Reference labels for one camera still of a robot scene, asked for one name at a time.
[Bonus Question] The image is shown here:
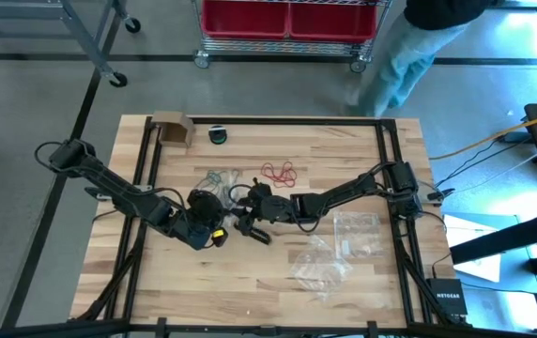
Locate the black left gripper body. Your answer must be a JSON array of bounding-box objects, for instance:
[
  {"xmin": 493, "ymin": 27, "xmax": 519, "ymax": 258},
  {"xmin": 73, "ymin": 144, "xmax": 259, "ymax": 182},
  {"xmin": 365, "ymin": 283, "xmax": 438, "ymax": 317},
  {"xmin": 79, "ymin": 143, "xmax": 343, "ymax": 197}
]
[{"xmin": 187, "ymin": 190, "xmax": 229, "ymax": 249}]

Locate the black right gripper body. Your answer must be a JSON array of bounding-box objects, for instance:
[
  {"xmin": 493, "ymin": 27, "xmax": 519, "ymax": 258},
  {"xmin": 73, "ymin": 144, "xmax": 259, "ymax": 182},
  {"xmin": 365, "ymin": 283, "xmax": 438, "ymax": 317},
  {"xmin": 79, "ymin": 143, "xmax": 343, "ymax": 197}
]
[{"xmin": 239, "ymin": 177, "xmax": 274, "ymax": 224}]

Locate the black wide rubber band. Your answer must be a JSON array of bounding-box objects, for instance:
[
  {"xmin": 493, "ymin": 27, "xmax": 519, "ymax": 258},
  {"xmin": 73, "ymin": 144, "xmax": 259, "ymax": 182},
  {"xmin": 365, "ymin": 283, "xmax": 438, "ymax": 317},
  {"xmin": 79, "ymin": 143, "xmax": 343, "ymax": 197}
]
[{"xmin": 227, "ymin": 183, "xmax": 253, "ymax": 208}]

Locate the clear plastic bag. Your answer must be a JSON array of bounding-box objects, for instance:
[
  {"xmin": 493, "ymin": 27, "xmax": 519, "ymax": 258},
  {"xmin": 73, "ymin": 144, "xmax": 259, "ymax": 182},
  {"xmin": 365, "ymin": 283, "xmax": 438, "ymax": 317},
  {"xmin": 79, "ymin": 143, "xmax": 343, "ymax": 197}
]
[
  {"xmin": 289, "ymin": 233, "xmax": 355, "ymax": 301},
  {"xmin": 332, "ymin": 209, "xmax": 386, "ymax": 260}
]

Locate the blue rubber band tangle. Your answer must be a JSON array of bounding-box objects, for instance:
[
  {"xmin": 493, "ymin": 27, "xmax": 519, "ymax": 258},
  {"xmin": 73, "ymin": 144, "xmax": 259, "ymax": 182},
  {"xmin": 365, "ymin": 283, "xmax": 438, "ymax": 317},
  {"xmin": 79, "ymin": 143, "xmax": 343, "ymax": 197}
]
[{"xmin": 194, "ymin": 168, "xmax": 243, "ymax": 196}]

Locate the red rubber band tangle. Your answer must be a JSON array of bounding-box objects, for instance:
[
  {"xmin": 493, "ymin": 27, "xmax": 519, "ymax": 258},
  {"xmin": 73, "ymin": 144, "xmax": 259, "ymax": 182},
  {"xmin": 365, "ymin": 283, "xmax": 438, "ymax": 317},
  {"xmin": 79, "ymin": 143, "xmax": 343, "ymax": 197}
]
[{"xmin": 261, "ymin": 161, "xmax": 299, "ymax": 189}]

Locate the black round puck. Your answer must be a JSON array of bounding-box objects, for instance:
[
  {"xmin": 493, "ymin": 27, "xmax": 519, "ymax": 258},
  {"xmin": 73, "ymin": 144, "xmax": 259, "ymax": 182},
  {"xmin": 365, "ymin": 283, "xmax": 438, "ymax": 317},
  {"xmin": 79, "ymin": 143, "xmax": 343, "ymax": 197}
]
[{"xmin": 207, "ymin": 124, "xmax": 229, "ymax": 146}]

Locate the small open cardboard box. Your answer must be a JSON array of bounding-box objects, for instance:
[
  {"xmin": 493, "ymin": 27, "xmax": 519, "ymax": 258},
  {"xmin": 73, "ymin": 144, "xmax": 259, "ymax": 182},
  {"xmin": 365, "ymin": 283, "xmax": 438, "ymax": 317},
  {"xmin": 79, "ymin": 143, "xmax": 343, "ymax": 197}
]
[{"xmin": 150, "ymin": 110, "xmax": 196, "ymax": 149}]

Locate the flat clear plastic bag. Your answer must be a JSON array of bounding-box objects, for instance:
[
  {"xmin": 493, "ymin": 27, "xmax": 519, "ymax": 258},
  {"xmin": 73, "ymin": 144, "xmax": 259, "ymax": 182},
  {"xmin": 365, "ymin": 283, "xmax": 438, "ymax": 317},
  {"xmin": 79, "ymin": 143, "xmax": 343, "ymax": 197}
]
[{"xmin": 332, "ymin": 209, "xmax": 386, "ymax": 260}]

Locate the red plastic bin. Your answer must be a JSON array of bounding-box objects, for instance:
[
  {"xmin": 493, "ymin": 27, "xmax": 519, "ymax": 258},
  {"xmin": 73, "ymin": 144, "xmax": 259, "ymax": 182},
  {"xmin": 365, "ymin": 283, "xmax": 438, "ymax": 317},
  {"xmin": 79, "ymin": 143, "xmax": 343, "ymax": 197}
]
[
  {"xmin": 201, "ymin": 0, "xmax": 292, "ymax": 39},
  {"xmin": 289, "ymin": 0, "xmax": 378, "ymax": 43}
]

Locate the grey metal wheeled cart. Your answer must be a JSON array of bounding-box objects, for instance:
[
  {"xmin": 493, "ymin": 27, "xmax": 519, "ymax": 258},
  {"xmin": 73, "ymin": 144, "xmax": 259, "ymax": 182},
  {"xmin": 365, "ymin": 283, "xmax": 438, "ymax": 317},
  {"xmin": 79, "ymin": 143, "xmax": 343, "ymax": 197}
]
[{"xmin": 0, "ymin": 0, "xmax": 143, "ymax": 89}]

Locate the person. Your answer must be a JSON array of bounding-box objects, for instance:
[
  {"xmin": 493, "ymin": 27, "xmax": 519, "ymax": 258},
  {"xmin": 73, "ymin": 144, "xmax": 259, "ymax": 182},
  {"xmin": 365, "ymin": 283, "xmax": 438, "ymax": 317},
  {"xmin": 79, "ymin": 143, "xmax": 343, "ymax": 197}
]
[{"xmin": 343, "ymin": 0, "xmax": 499, "ymax": 118}]

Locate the white paper sheet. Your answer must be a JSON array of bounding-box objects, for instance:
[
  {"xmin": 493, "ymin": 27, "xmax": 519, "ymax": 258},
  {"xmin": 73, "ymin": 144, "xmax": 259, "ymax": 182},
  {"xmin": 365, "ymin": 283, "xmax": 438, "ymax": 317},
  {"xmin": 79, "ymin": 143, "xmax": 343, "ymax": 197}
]
[{"xmin": 443, "ymin": 213, "xmax": 504, "ymax": 284}]

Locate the chrome wire shelf cart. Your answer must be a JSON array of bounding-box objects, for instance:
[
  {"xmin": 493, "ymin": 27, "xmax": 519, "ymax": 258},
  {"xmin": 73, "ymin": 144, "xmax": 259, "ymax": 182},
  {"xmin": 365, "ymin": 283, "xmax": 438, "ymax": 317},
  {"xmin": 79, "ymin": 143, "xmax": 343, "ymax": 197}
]
[{"xmin": 191, "ymin": 0, "xmax": 394, "ymax": 74}]

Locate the black Netgear network switch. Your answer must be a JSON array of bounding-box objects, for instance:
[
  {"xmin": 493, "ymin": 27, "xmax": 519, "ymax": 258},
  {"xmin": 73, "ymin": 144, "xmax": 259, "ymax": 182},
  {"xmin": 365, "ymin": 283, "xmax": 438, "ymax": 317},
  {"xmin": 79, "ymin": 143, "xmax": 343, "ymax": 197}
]
[{"xmin": 426, "ymin": 277, "xmax": 469, "ymax": 318}]

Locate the yellow cable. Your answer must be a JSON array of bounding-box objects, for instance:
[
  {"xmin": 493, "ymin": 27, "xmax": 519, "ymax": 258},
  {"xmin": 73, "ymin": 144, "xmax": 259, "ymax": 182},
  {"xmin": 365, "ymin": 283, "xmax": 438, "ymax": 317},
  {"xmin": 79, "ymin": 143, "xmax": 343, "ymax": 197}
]
[{"xmin": 429, "ymin": 107, "xmax": 537, "ymax": 161}]

